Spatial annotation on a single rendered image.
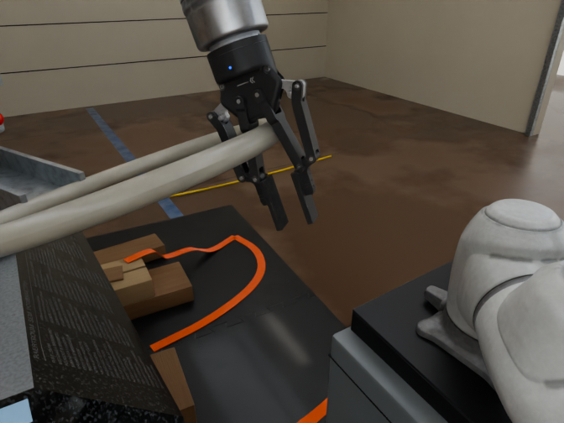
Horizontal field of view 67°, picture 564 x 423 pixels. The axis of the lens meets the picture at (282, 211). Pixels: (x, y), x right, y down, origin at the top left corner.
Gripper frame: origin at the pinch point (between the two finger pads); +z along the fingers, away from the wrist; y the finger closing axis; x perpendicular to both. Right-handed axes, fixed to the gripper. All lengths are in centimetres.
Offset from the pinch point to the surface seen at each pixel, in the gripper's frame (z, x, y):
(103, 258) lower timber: 39, -116, 166
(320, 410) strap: 100, -68, 46
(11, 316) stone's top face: 11, -2, 69
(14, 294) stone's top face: 8, -8, 73
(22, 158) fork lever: -18, -14, 59
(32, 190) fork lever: -12, -9, 54
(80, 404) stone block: 27, 6, 50
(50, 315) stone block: 15, -9, 68
